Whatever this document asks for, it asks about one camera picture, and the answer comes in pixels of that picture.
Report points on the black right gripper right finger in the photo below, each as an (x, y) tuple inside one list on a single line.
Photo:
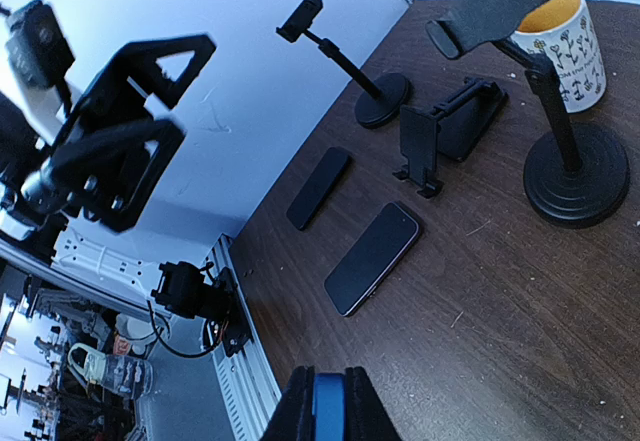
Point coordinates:
[(366, 417)]

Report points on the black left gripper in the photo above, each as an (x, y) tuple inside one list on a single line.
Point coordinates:
[(108, 176)]

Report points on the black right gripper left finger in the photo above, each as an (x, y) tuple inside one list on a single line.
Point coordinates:
[(292, 419)]

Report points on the blue smartphone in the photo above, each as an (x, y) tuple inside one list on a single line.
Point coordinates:
[(329, 407)]

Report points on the pink-edged dark smartphone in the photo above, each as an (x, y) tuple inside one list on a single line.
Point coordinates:
[(375, 253)]

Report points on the black smartphone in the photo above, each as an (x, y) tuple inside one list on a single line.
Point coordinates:
[(317, 187)]

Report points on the black front phone stand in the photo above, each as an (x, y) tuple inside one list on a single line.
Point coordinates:
[(577, 174)]

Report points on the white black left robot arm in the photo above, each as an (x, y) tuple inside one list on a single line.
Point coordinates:
[(183, 289)]

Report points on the black round-base phone stand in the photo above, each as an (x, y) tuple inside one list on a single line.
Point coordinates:
[(381, 99)]

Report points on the black textured folding phone stand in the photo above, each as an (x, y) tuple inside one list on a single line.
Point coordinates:
[(451, 128)]

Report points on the clear plastic water bottle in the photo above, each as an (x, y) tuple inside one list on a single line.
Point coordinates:
[(123, 375)]

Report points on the white floral mug yellow inside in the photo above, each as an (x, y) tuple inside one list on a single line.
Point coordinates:
[(564, 31)]

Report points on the aluminium front rail frame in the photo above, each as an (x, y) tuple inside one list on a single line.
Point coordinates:
[(248, 386)]

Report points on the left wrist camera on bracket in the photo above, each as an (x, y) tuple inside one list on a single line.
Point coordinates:
[(38, 49)]

